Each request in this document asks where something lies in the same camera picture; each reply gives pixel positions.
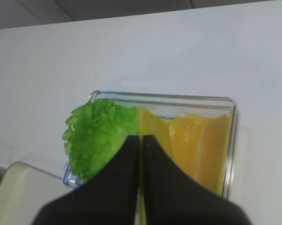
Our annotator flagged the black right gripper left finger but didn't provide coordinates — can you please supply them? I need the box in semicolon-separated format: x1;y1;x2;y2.
32;135;139;225

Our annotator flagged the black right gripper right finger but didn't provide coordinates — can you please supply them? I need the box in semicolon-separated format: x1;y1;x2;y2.
143;135;251;225

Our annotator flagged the yellow cheese slice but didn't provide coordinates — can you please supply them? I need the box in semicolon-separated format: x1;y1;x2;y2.
138;106;173;225

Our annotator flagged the yellow cheese slices stack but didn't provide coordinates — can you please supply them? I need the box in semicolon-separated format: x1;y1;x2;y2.
168;114;232;195

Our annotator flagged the green lettuce leaf in container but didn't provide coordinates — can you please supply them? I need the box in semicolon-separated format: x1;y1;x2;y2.
62;99;139;181

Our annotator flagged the clear lettuce and cheese container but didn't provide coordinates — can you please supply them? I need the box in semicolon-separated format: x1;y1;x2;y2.
62;90;238;199

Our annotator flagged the cream serving tray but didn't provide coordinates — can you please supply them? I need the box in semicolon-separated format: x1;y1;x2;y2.
0;162;71;225

